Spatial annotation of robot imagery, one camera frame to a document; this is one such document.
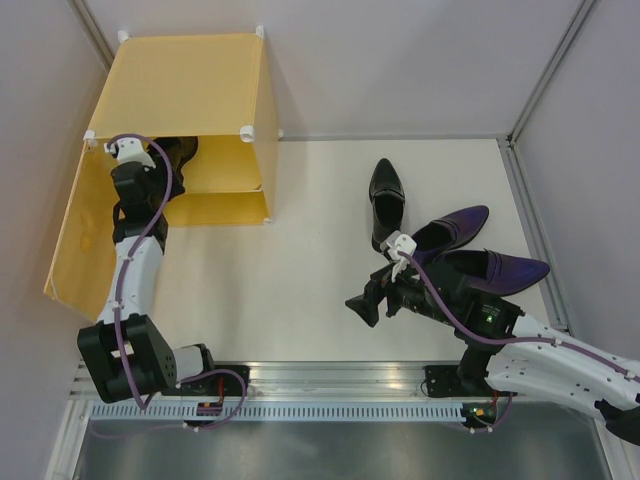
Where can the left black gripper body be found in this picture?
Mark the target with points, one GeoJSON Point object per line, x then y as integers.
{"type": "Point", "coordinates": [158, 184]}

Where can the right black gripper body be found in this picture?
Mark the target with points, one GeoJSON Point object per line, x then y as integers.
{"type": "Point", "coordinates": [409, 295]}

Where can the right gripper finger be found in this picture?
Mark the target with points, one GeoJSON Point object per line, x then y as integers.
{"type": "Point", "coordinates": [366, 307]}
{"type": "Point", "coordinates": [377, 286]}

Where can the black leather shoe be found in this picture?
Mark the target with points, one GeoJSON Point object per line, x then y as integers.
{"type": "Point", "coordinates": [179, 151]}

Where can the black pointed loafer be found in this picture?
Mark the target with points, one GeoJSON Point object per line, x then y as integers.
{"type": "Point", "coordinates": [387, 198]}

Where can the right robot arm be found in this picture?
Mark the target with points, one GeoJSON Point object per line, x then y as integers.
{"type": "Point", "coordinates": [508, 351]}

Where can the yellow shoe cabinet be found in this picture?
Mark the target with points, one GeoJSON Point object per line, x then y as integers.
{"type": "Point", "coordinates": [217, 88]}

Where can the purple loafer lower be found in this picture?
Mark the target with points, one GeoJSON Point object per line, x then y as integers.
{"type": "Point", "coordinates": [496, 273]}

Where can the purple loafer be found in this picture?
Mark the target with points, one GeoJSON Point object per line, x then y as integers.
{"type": "Point", "coordinates": [450, 232]}
{"type": "Point", "coordinates": [496, 273]}

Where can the purple loafer upper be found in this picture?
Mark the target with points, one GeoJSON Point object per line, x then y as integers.
{"type": "Point", "coordinates": [450, 232]}

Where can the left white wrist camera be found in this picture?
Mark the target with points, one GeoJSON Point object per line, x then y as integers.
{"type": "Point", "coordinates": [129, 150]}

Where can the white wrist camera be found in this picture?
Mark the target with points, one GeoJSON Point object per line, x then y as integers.
{"type": "Point", "coordinates": [399, 247]}
{"type": "Point", "coordinates": [129, 150]}

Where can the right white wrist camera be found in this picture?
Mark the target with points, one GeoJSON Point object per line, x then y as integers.
{"type": "Point", "coordinates": [399, 247]}

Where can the white slotted cable duct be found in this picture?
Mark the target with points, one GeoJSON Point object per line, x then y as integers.
{"type": "Point", "coordinates": [440, 412]}

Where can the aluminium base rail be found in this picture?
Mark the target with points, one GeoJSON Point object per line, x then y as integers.
{"type": "Point", "coordinates": [336, 380]}

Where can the left aluminium frame post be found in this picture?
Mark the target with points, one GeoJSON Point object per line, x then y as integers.
{"type": "Point", "coordinates": [89, 24]}

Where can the right aluminium frame profile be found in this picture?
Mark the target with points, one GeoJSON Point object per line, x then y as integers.
{"type": "Point", "coordinates": [573, 156]}

